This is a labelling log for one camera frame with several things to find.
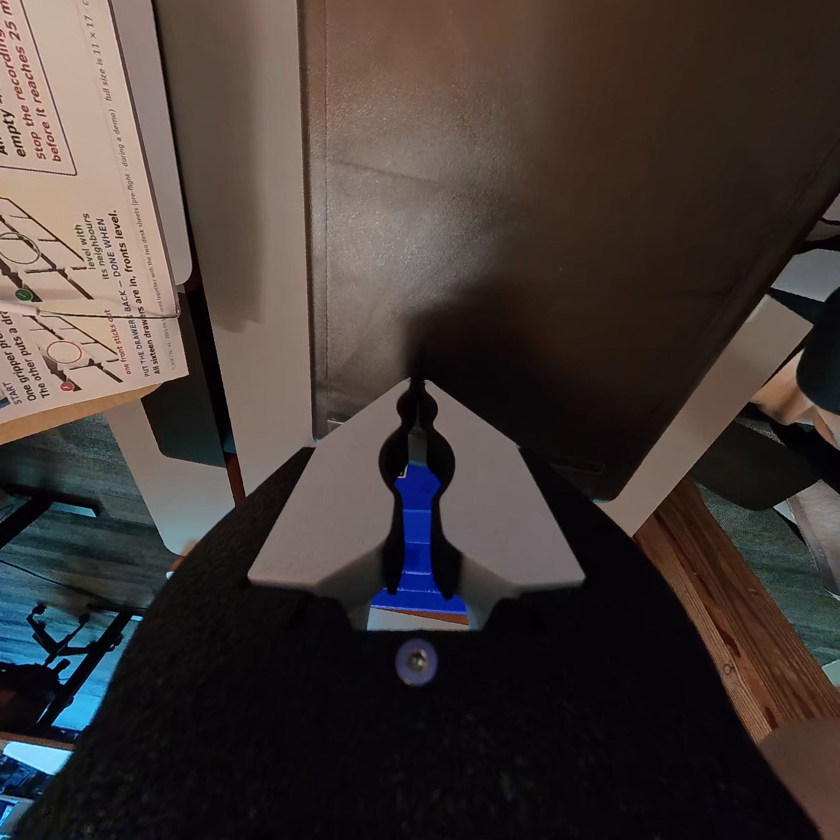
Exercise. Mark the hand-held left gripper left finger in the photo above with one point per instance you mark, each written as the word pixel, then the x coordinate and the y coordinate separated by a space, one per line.
pixel 328 518

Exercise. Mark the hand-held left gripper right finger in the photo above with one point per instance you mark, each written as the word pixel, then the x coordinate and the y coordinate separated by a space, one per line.
pixel 512 518

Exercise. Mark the black drawer cabinet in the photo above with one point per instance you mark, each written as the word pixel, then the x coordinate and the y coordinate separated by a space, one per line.
pixel 525 197

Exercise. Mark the person's left forearm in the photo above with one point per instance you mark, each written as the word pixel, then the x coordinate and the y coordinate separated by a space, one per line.
pixel 807 781

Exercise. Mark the wooden desk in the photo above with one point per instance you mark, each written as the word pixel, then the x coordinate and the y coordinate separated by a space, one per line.
pixel 728 623

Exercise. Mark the beige pants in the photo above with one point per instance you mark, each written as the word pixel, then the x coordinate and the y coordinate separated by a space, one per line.
pixel 781 394

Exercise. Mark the black office chair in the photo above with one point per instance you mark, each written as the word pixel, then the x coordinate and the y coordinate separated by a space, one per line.
pixel 741 466

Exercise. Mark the light wooden board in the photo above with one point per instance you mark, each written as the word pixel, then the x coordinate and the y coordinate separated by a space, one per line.
pixel 59 420

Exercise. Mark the black chair base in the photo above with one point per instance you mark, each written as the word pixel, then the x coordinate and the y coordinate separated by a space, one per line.
pixel 72 649

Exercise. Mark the printed instruction sheet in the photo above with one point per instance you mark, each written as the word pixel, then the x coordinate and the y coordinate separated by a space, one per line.
pixel 72 216

